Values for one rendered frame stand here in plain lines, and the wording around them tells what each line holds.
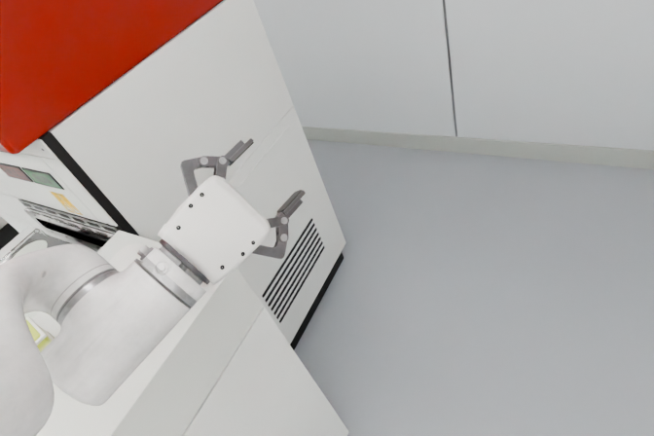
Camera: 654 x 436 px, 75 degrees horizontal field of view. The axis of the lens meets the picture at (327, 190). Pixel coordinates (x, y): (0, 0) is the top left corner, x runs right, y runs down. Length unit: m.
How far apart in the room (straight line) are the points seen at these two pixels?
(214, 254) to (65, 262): 0.15
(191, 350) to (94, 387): 0.31
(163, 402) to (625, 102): 1.93
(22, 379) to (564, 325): 1.61
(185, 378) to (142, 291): 0.35
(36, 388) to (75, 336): 0.12
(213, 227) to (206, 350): 0.36
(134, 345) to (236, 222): 0.16
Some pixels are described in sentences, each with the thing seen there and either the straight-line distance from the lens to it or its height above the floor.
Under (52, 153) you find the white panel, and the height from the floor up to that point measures 1.19.
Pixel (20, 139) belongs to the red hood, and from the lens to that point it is 0.95.
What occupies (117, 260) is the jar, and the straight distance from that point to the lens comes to 0.83.
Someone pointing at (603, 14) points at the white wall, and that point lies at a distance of 1.95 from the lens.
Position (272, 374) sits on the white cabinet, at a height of 0.66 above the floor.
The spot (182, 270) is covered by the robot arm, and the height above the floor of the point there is 1.21.
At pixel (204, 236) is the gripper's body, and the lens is 0.51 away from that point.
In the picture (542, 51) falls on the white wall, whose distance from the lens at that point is 2.02.
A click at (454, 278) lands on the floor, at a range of 1.85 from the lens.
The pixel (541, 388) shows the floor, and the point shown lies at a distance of 1.66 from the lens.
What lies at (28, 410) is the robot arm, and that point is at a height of 1.27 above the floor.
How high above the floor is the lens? 1.52
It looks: 40 degrees down
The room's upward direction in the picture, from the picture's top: 21 degrees counter-clockwise
